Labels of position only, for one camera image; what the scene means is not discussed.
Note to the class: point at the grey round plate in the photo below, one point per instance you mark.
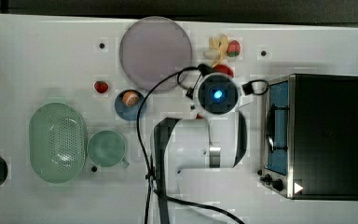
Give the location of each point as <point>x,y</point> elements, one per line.
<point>152,49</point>

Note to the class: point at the red strawberry toy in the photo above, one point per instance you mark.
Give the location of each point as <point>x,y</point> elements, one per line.
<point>101,87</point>

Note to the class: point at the green oval strainer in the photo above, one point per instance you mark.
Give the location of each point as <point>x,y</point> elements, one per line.
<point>57,138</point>

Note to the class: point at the red strawberry by banana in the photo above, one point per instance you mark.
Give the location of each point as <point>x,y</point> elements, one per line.
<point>233,49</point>

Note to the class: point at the green cup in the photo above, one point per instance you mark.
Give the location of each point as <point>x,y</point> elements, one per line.
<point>107,149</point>

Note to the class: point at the orange toy in bowl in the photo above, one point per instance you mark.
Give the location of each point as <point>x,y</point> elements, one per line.
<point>130,98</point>

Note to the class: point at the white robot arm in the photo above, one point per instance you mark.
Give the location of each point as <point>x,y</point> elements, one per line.
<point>217,140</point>

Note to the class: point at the red ketchup bottle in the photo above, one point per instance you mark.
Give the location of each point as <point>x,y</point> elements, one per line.
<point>221,68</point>

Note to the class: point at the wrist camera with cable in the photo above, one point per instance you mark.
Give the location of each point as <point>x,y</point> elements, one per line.
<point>257,87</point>

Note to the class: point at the blue bowl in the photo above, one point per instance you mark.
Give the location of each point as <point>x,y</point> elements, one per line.
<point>129,113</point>

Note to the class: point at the black toaster oven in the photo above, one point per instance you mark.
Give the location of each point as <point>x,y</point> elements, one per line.
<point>309,137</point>

